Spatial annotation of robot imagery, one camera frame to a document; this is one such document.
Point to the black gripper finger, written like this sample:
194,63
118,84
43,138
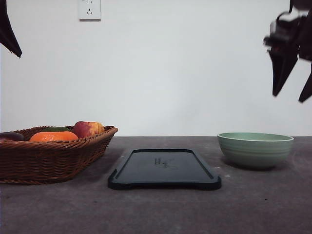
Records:
283,63
307,90
8,37

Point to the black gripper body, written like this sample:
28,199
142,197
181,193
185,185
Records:
291,32

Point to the orange tangerine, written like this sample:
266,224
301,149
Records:
53,136

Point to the green lime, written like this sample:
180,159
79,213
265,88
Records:
55,129

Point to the brown wicker basket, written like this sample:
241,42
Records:
50,162

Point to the light green ceramic bowl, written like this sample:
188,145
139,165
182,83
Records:
253,148

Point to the white wall socket left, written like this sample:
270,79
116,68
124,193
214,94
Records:
89,11

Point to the dark teal rectangular tray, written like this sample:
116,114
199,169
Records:
163,168

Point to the red yellow apple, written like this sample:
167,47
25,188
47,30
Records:
85,129

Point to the dark purple plum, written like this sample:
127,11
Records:
11,136

